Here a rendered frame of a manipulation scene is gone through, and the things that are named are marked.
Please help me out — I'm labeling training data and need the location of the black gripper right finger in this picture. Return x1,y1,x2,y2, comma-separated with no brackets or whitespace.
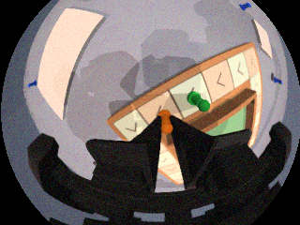
170,115,252,190

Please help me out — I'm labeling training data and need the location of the orange pawn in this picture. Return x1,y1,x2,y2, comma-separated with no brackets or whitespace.
157,110,173,134

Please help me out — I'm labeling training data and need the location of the green pawn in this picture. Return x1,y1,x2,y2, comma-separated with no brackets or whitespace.
187,91,210,113

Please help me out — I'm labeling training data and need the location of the cream board game track with arrow squares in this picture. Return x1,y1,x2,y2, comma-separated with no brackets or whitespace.
112,46,262,184

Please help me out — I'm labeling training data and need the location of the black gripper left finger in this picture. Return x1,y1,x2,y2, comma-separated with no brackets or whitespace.
85,115,161,192

